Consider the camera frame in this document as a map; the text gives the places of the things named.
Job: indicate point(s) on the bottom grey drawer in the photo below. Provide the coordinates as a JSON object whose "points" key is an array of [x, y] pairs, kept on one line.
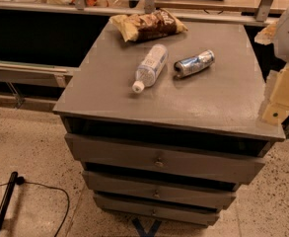
{"points": [[156, 209]]}

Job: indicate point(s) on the black pole on floor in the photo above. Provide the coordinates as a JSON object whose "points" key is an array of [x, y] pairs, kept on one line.
{"points": [[7, 196]]}

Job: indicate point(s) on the grey metal shelf rail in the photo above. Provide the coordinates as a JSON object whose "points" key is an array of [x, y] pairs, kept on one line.
{"points": [[14, 73]]}

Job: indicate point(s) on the brown chip bag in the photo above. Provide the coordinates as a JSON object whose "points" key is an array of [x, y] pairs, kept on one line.
{"points": [[142, 27]]}

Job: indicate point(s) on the middle grey drawer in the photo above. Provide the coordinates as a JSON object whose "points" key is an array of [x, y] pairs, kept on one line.
{"points": [[142, 188]]}

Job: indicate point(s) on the grey drawer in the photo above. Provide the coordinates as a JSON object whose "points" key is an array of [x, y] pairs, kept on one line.
{"points": [[142, 188], [214, 166], [156, 209]]}

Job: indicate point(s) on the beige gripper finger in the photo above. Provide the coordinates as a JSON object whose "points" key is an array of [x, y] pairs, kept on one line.
{"points": [[275, 107]]}

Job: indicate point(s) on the crushed blue silver can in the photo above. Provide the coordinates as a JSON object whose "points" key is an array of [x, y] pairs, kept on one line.
{"points": [[194, 64]]}

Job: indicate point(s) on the grey drawer cabinet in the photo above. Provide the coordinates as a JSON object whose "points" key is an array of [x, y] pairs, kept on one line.
{"points": [[215, 110]]}

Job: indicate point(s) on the clear plastic water bottle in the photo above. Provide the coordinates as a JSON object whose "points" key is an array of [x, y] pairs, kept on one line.
{"points": [[150, 68]]}

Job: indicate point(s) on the long metal counter ledge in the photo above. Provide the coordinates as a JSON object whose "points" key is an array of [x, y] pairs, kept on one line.
{"points": [[244, 12]]}

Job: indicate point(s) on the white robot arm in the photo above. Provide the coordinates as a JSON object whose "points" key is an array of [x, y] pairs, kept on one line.
{"points": [[278, 34]]}

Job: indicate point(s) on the top grey drawer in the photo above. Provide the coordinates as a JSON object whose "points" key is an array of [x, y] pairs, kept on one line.
{"points": [[214, 166]]}

